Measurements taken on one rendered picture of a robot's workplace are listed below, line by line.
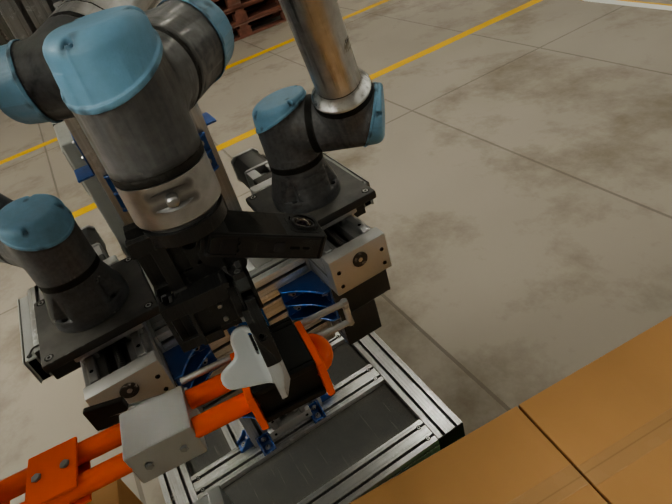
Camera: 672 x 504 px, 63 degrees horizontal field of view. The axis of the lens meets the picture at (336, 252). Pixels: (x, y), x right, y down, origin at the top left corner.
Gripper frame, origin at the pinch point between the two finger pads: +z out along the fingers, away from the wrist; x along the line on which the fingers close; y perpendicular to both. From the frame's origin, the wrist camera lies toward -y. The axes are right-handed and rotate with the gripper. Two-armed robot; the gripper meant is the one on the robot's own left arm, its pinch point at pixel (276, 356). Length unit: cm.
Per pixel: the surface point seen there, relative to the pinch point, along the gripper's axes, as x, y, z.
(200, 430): 3.6, 9.6, 1.3
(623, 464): -1, -53, 69
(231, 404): 2.8, 5.9, 0.6
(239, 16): -629, -112, 95
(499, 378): -68, -67, 123
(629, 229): -104, -159, 122
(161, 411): 0.1, 12.7, 0.1
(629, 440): -5, -58, 69
